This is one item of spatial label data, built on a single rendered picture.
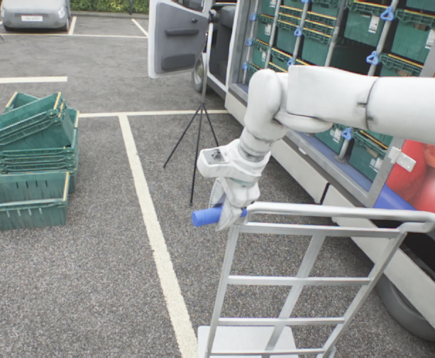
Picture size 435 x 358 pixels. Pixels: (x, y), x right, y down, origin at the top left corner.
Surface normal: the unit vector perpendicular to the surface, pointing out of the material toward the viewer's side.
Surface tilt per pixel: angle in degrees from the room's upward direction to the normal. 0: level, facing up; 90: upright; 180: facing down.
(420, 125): 101
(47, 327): 0
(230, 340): 0
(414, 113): 91
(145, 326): 0
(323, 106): 88
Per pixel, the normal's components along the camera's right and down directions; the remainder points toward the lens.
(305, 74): -0.70, 0.22
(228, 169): 0.16, 0.80
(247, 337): 0.12, -0.83
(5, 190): 0.32, 0.51
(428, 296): -0.93, 0.09
